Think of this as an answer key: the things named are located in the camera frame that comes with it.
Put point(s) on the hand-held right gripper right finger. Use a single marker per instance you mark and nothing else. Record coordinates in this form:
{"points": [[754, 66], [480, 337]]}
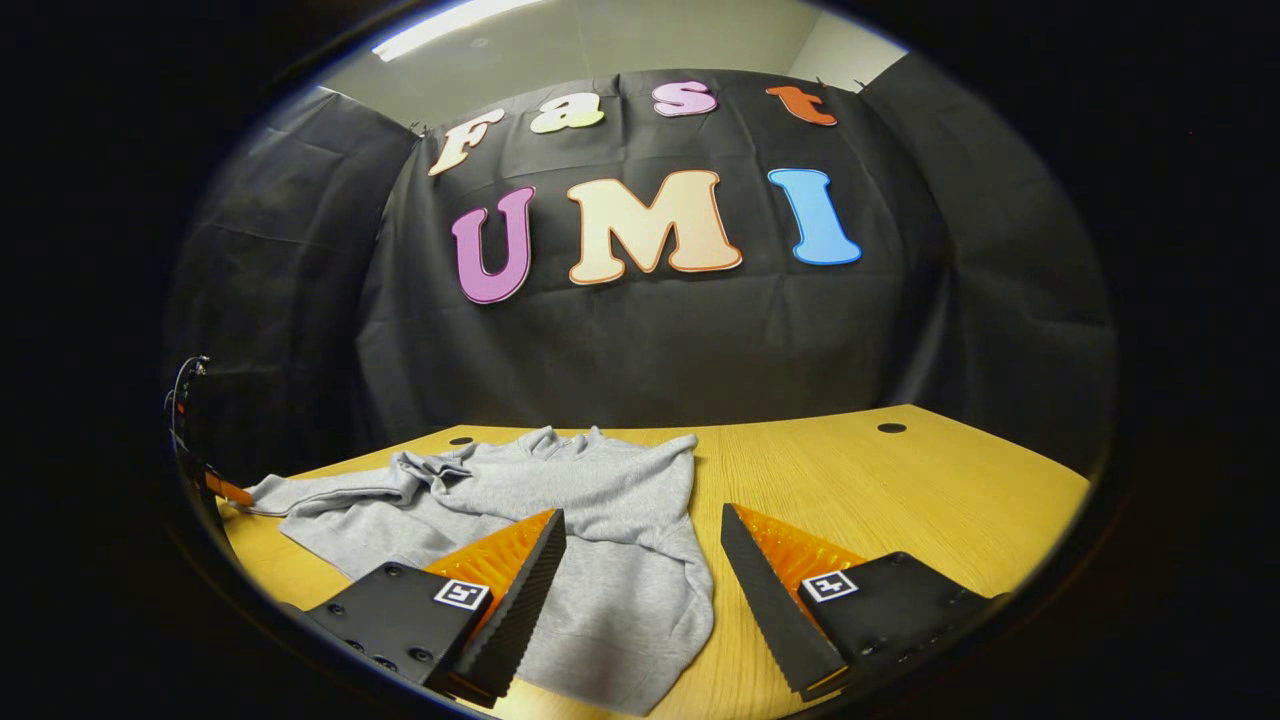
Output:
{"points": [[770, 600]]}

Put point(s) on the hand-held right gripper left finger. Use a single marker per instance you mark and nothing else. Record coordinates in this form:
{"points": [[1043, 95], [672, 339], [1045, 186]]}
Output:
{"points": [[515, 610]]}

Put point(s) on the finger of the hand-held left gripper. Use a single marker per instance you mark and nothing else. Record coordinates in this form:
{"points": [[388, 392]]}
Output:
{"points": [[232, 490]]}

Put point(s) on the grey sweatshirt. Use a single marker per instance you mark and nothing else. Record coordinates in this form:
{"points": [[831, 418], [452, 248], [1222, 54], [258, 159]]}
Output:
{"points": [[600, 500]]}

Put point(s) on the black backdrop cloth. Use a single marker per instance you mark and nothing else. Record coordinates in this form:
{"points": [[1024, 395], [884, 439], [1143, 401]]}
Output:
{"points": [[650, 350]]}

